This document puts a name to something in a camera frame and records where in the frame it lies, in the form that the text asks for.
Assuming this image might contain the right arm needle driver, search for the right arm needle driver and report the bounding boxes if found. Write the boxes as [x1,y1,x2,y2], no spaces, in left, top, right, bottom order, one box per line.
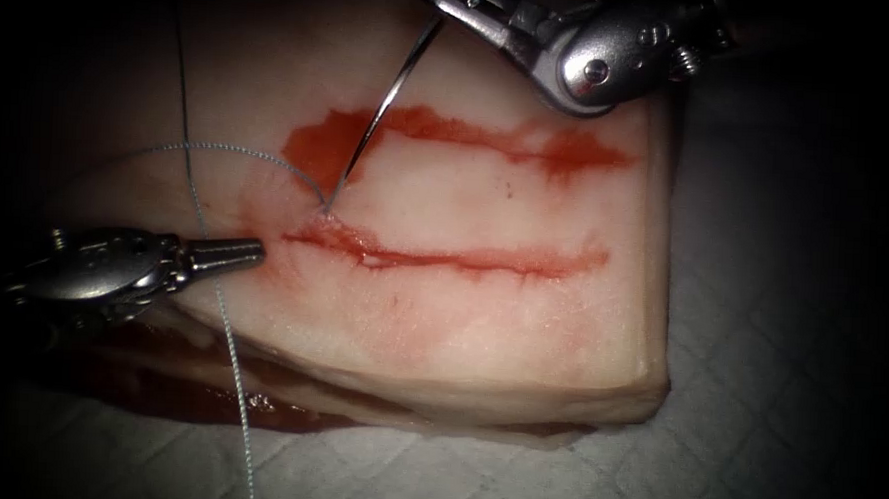
[528,0,736,126]

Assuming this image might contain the blue thread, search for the blue thread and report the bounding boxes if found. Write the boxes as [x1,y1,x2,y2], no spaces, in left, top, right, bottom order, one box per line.
[99,0,338,499]

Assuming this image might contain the curved steel needle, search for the curved steel needle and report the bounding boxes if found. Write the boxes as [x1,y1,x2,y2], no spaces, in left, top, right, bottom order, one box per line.
[324,9,447,219]

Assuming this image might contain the left arm needle driver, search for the left arm needle driver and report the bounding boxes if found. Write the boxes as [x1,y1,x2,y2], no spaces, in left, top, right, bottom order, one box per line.
[2,220,196,332]

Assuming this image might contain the grey quilted cloth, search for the grey quilted cloth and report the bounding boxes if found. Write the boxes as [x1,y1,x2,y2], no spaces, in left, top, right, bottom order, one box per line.
[0,19,889,499]

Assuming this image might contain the tissue pad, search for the tissue pad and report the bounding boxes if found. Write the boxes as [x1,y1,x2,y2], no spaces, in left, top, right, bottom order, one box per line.
[30,0,690,452]

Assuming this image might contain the left arm needle driver jaw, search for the left arm needle driver jaw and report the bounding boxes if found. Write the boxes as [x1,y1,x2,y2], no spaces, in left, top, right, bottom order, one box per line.
[183,234,269,280]

